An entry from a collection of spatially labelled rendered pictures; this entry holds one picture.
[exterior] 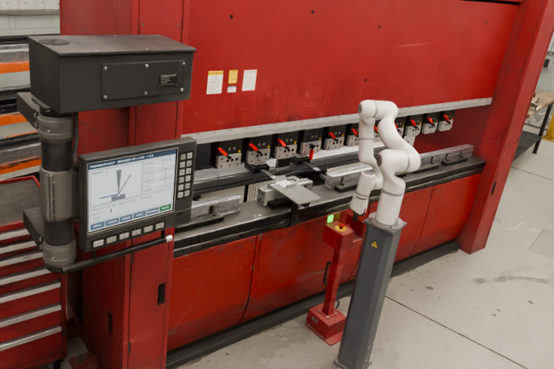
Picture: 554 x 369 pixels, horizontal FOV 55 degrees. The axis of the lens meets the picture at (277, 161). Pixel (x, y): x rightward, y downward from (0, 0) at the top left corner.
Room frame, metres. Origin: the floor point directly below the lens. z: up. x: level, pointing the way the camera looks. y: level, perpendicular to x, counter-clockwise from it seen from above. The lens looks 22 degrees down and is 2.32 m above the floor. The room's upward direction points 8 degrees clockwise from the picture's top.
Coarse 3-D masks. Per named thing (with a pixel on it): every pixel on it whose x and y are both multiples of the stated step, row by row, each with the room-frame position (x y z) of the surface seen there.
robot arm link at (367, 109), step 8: (360, 104) 2.94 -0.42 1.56; (368, 104) 2.92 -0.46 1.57; (376, 104) 2.94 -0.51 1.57; (360, 112) 2.92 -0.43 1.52; (368, 112) 2.91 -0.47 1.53; (376, 112) 2.92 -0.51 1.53; (360, 120) 3.06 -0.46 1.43; (368, 120) 2.98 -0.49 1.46; (360, 128) 3.04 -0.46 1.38; (368, 128) 3.03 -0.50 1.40; (360, 136) 3.02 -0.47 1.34; (368, 136) 3.01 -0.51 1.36
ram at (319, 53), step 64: (192, 0) 2.48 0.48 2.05; (256, 0) 2.71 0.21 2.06; (320, 0) 2.99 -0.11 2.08; (384, 0) 3.33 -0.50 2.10; (448, 0) 3.76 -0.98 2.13; (256, 64) 2.74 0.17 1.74; (320, 64) 3.04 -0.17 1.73; (384, 64) 3.41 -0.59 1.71; (448, 64) 3.88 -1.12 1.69; (192, 128) 2.51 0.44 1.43
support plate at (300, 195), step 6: (270, 186) 2.90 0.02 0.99; (276, 186) 2.90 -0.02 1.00; (300, 186) 2.95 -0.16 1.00; (282, 192) 2.83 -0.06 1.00; (288, 192) 2.84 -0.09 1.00; (294, 192) 2.86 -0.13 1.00; (300, 192) 2.87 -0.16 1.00; (306, 192) 2.88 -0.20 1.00; (288, 198) 2.78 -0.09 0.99; (294, 198) 2.78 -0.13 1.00; (300, 198) 2.79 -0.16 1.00; (306, 198) 2.80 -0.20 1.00; (312, 198) 2.81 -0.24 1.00; (318, 198) 2.82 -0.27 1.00; (300, 204) 2.72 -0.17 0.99
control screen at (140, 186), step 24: (96, 168) 1.62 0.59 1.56; (120, 168) 1.68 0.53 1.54; (144, 168) 1.75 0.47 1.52; (168, 168) 1.82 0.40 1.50; (96, 192) 1.62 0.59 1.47; (120, 192) 1.68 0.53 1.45; (144, 192) 1.75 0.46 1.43; (168, 192) 1.83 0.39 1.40; (96, 216) 1.62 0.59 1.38; (120, 216) 1.69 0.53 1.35; (144, 216) 1.76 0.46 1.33
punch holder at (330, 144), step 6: (330, 126) 3.15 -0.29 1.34; (336, 126) 3.19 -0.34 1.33; (342, 126) 3.22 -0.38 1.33; (324, 132) 3.17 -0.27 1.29; (336, 132) 3.20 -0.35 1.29; (342, 132) 3.23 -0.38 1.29; (324, 138) 3.17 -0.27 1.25; (330, 138) 3.16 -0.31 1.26; (342, 138) 3.23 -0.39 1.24; (324, 144) 3.16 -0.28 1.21; (330, 144) 3.16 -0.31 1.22; (336, 144) 3.20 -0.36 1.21; (342, 144) 3.24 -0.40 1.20; (330, 150) 3.17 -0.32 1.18
